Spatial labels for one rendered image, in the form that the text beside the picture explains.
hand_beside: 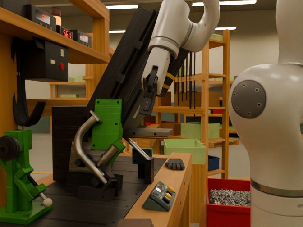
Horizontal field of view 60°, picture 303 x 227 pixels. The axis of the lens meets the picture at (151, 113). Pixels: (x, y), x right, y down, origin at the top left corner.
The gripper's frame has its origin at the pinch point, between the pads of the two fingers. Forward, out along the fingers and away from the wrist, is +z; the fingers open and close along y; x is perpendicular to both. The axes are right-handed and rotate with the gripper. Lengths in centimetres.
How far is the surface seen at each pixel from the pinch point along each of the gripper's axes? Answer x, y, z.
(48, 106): -58, -62, -4
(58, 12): -63, -46, -50
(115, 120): -15.7, -36.1, -1.3
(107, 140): -16.5, -37.0, 6.8
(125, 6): -196, -500, -383
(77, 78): -397, -827, -273
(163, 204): 10.8, -25.9, 23.5
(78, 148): -26.3, -35.6, 13.0
